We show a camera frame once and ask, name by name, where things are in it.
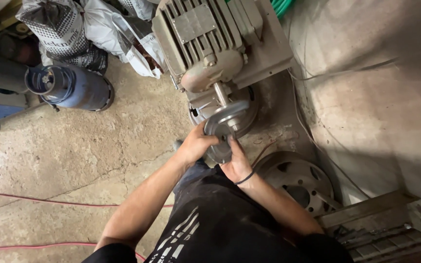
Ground person's right hand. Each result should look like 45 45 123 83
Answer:
220 137 255 184

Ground person's left hand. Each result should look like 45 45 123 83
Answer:
176 122 221 166

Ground grey metal pulley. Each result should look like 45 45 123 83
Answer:
203 100 250 164

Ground black wristband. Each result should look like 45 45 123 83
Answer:
233 170 256 186

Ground person's blue jeans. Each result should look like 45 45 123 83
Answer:
172 159 215 195

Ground grey wheel rim with holes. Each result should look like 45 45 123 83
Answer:
253 151 343 217

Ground person's black printed shirt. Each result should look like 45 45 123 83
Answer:
82 164 354 263

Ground beige electric motor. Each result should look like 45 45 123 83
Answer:
151 0 264 106

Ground small white printed sack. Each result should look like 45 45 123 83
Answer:
117 0 157 21

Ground blue gas cylinder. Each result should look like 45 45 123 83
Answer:
24 63 115 112

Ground white torn plastic sack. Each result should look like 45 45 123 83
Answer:
82 0 168 79

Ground grey dotted printed sack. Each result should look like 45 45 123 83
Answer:
15 0 109 72

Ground heap of dark clutter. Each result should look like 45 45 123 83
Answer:
0 0 44 68

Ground thin brown wire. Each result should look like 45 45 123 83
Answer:
251 140 278 169

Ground grey cable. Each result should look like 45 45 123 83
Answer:
287 56 399 82
292 78 371 199

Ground green hose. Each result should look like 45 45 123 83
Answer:
270 0 296 19

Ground red cable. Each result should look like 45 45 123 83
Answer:
0 241 147 262
0 190 175 208

